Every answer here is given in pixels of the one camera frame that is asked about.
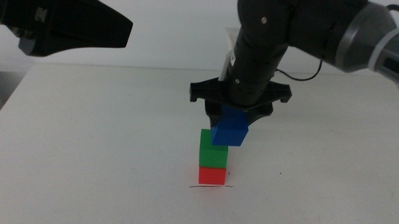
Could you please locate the green cube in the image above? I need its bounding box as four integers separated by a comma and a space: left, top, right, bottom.
198, 128, 229, 169

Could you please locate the red cube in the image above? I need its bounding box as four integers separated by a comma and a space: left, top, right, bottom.
198, 167, 227, 186

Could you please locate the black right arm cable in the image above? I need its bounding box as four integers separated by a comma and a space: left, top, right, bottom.
275, 0, 399, 85

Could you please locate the blue cube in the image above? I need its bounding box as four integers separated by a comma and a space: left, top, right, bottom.
209, 105, 250, 148

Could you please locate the white right arm cable tie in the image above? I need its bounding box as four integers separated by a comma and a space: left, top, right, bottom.
366, 26, 399, 73

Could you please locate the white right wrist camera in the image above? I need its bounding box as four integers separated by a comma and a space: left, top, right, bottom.
218, 26, 240, 82

